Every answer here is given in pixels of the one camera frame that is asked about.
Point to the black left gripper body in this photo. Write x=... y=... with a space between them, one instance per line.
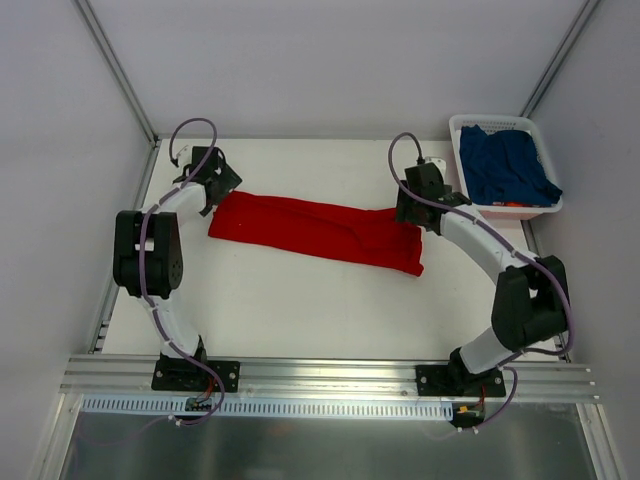
x=223 y=182

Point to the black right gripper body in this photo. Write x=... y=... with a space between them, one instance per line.
x=409 y=215

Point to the red t shirt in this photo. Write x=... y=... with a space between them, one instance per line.
x=334 y=232

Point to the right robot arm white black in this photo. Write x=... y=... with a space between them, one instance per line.
x=531 y=294

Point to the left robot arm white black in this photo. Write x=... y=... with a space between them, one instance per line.
x=148 y=263

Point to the blue t shirt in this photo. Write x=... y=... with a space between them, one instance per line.
x=503 y=168

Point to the white plastic laundry basket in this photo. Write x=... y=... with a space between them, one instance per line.
x=491 y=124

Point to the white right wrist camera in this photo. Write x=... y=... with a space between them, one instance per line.
x=438 y=162

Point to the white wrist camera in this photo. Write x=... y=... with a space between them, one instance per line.
x=438 y=162
x=182 y=154

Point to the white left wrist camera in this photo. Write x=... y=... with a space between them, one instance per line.
x=182 y=154

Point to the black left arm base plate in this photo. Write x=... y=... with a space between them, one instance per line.
x=179 y=375

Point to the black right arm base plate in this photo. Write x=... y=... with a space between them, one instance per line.
x=442 y=380

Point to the white slotted cable duct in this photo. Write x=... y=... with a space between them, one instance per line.
x=271 y=408

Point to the aluminium mounting rail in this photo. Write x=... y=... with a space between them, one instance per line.
x=533 y=382

